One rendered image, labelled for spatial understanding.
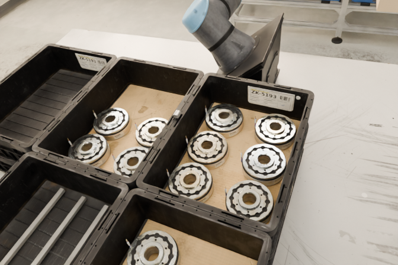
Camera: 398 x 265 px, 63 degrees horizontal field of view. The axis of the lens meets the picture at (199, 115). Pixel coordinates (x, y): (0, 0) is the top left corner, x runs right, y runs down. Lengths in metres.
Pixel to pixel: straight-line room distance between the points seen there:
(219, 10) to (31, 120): 0.68
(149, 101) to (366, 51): 2.00
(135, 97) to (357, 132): 0.70
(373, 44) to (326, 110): 1.70
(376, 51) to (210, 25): 1.87
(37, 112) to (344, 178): 0.94
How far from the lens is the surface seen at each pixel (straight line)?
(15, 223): 0.92
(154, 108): 1.00
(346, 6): 2.64
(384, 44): 2.84
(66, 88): 1.20
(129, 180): 0.72
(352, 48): 2.75
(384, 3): 0.98
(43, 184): 0.94
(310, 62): 1.35
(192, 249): 0.73
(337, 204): 0.95
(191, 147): 0.84
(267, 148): 0.82
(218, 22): 1.07
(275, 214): 0.65
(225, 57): 1.08
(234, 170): 0.82
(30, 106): 1.20
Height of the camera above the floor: 1.50
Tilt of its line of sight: 45 degrees down
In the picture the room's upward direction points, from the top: 9 degrees counter-clockwise
